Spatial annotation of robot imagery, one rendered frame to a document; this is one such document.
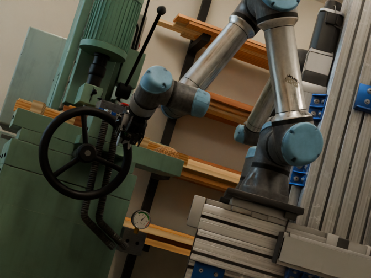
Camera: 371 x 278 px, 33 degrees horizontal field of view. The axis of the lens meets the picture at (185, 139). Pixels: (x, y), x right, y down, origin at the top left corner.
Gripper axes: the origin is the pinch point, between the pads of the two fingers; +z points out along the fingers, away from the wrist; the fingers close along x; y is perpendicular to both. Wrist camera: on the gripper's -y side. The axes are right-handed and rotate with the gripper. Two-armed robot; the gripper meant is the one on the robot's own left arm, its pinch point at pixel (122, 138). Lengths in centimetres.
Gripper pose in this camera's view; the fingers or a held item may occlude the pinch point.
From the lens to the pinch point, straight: 193.1
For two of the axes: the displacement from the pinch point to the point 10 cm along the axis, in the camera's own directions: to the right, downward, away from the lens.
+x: 9.2, 3.1, 2.2
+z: -3.6, 5.2, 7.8
